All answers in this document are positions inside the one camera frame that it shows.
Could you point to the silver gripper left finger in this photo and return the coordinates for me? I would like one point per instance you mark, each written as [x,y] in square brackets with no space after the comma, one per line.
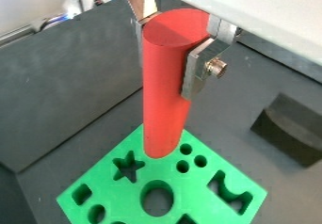
[145,10]

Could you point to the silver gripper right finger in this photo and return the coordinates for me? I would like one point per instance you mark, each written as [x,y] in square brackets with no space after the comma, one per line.
[204,61]

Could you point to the red oval peg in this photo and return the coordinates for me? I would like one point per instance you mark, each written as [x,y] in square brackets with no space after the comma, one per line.
[170,35]

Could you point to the black foam block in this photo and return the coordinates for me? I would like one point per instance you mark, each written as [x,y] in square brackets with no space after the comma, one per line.
[292,127]

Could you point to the green shape sorter block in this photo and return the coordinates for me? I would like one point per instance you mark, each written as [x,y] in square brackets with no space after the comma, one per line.
[192,187]

